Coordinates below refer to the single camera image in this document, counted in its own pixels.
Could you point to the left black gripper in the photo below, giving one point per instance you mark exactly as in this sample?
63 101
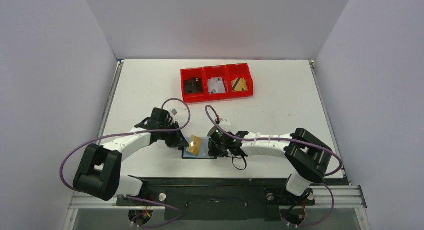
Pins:
178 141

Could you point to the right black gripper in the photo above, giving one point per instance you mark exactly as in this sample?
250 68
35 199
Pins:
214 146

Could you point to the black leather card holder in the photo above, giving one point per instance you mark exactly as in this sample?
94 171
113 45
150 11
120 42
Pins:
203 152

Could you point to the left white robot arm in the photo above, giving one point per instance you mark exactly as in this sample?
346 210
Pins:
99 172

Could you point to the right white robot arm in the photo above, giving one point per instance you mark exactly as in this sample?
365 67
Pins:
309 156

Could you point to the black card holders in bin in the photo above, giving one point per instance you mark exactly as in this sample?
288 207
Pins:
193 85

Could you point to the white cards in bin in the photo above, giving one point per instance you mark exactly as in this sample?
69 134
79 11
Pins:
216 85

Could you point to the gold cards in bin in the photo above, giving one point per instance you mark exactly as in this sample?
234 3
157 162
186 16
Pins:
239 84

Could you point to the left red bin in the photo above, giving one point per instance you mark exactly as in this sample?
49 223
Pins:
187 73

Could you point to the red bin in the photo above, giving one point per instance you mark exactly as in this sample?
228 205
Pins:
240 70
215 71
187 73

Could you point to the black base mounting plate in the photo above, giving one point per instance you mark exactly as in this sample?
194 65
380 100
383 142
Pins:
278 200

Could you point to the middle red bin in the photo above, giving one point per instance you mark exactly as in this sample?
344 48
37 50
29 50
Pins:
215 71

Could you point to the right red bin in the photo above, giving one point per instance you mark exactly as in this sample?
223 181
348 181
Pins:
240 70

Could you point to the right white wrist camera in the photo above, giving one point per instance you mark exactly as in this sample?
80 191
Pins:
223 122

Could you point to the aluminium rail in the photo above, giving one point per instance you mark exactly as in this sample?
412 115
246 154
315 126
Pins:
181 196

